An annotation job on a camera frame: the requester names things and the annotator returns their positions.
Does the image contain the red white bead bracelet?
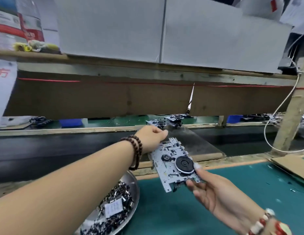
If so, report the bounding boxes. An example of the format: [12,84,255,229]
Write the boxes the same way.
[246,208,293,235]

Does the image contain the cassette mechanism plate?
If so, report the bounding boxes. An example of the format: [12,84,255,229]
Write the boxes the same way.
[148,137,203,193]

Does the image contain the blue plastic bin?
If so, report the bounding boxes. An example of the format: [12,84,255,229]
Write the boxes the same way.
[59,119,84,128]
[226,115,243,124]

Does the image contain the finished mechanisms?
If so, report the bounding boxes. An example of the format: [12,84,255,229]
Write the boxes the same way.
[147,113,192,129]

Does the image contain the white paper sign red text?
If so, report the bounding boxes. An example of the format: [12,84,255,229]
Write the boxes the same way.
[0,58,18,133]

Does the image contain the white cable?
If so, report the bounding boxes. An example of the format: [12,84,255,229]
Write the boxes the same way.
[263,29,304,155]

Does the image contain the flat cardboard piece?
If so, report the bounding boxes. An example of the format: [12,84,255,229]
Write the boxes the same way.
[271,154,304,183]

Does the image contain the bottle with orange label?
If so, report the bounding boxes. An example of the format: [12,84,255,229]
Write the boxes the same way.
[0,0,29,51]

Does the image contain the brown bead bracelet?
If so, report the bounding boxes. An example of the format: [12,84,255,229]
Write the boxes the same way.
[120,134,143,171]

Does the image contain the yellow plastic object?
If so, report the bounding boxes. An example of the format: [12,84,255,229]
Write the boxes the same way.
[12,40,61,53]

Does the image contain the white bag red label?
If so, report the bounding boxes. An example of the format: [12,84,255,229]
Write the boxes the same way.
[238,0,285,22]

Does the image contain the black conveyor belt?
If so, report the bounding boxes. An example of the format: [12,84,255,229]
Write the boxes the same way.
[0,126,304,183]

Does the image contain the wooden shelf beam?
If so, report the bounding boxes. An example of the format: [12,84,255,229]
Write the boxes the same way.
[0,50,304,87]

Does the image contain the wooden post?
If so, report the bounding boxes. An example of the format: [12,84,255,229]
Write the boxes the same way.
[272,54,304,155]

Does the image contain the person's left forearm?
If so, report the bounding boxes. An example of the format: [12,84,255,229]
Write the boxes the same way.
[0,140,135,235]

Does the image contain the red cord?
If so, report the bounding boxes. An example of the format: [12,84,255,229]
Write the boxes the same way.
[17,78,304,90]

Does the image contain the brown cardboard panel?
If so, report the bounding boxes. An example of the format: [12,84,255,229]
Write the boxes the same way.
[5,78,304,119]

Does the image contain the clear plastic sheet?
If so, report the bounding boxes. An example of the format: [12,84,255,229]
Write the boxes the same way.
[147,124,226,162]

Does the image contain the round metal bowl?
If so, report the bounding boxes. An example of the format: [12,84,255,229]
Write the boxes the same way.
[76,170,140,235]

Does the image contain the person's left hand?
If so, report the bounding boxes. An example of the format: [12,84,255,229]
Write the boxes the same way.
[134,125,169,155]

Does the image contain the person's right hand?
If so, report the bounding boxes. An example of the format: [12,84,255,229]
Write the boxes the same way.
[186,162,268,235]

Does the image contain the pile of small metal parts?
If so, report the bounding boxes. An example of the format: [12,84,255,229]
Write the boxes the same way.
[81,181,134,235]

